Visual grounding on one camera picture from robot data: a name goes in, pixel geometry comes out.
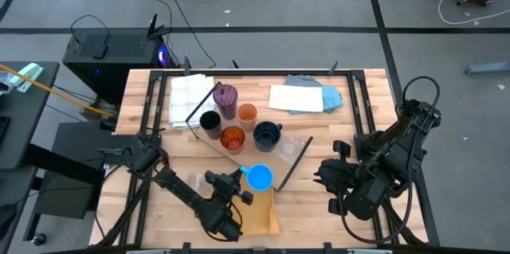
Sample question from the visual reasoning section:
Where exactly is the purple translucent tumbler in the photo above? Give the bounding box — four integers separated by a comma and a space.
212, 84, 239, 121

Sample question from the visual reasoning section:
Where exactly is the mint green stapler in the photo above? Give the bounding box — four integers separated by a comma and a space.
8, 62, 44, 94

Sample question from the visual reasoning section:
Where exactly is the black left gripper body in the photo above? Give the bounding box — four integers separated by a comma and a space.
204, 169, 255, 207

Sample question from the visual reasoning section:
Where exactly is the small clear plastic cup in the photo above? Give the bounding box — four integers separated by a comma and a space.
186, 172, 208, 193

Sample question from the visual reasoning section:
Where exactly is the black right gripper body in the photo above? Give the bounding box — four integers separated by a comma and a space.
323, 140, 362, 215

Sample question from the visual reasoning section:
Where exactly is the black metal table frame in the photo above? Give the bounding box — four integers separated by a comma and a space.
95, 61, 431, 254

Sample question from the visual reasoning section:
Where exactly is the black flat floor stand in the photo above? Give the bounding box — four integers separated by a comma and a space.
33, 120, 120, 220

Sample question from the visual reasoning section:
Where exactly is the clear faceted glass cup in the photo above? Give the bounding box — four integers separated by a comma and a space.
277, 135, 304, 162

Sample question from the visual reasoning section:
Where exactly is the grey metal floor bar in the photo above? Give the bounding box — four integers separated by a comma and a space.
465, 61, 510, 76

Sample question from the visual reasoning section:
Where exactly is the yellow waffle cloth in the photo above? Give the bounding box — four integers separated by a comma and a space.
233, 174, 282, 237

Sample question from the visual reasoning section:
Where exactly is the peach opaque cup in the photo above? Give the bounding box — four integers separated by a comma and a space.
236, 103, 259, 133

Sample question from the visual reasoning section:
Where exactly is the white folded cloth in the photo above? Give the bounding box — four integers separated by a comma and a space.
268, 84, 324, 113

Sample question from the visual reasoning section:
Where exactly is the grey cloth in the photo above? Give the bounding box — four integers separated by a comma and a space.
284, 73, 324, 88

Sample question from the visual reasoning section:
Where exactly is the light blue plastic mug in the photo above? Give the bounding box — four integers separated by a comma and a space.
239, 163, 274, 193

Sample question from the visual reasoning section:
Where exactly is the black desk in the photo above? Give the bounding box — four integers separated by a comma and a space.
0, 61, 61, 171

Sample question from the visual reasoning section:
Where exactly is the yellow cable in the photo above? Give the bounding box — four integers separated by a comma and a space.
0, 63, 115, 119

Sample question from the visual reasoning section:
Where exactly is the white patterned towel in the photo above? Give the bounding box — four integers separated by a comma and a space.
168, 73, 218, 130

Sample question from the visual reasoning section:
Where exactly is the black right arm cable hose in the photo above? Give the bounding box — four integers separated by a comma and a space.
338, 75, 442, 246

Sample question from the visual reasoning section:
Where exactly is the light blue cloth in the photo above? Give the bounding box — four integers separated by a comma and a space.
320, 85, 343, 112

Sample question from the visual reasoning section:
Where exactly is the orange translucent tumbler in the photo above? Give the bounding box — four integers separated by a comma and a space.
219, 125, 246, 156

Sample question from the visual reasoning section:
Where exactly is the black computer tower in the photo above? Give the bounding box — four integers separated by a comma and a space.
62, 13, 176, 100

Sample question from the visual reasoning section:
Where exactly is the tall black cup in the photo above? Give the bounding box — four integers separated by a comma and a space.
198, 110, 222, 141

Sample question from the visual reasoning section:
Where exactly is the dark blue enamel mug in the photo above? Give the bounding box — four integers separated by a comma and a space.
252, 120, 284, 153

